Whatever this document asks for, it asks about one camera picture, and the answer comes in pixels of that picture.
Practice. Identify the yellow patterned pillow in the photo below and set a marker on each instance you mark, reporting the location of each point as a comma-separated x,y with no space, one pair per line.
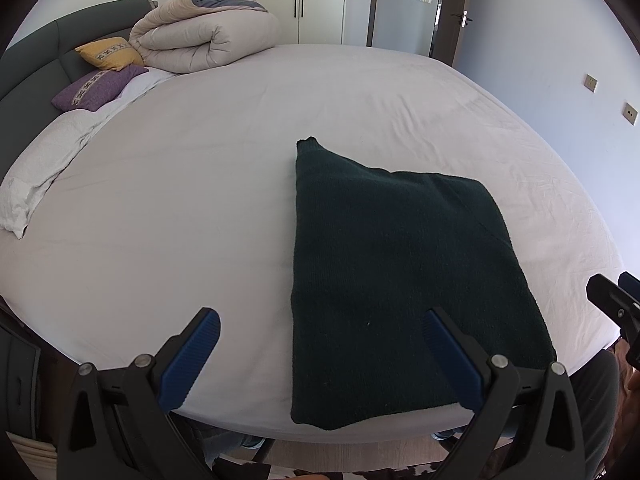
110,53

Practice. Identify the dark green knit sweater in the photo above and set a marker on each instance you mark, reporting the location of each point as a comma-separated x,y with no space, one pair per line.
395,280

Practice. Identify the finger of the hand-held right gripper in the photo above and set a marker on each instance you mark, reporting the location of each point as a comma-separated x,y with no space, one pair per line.
612,300

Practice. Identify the bed with white sheet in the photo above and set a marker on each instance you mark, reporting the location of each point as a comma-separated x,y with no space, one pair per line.
190,210

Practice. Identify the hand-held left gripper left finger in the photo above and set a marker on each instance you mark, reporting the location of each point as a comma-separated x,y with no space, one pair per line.
192,360

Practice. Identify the cream wardrobe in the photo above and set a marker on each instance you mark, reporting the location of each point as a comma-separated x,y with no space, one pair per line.
280,0

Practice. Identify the folded beige duvet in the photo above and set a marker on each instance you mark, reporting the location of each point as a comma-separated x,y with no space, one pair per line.
210,30

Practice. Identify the person's grey trouser leg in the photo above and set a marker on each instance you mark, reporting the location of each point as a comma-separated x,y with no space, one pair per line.
595,405

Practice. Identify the white pillow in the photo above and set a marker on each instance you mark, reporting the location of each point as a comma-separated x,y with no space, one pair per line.
45,160

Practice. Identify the dark bedside cabinet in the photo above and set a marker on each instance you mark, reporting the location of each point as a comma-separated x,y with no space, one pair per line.
20,385

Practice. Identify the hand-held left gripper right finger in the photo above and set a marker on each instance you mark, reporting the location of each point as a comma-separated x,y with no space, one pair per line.
450,360

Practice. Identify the cowhide rug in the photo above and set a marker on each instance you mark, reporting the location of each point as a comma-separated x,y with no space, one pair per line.
360,472

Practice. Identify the purple patterned pillow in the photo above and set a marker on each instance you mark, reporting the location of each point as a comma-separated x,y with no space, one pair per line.
95,89

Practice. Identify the dark grey padded headboard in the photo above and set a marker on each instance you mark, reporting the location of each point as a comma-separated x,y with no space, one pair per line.
35,55

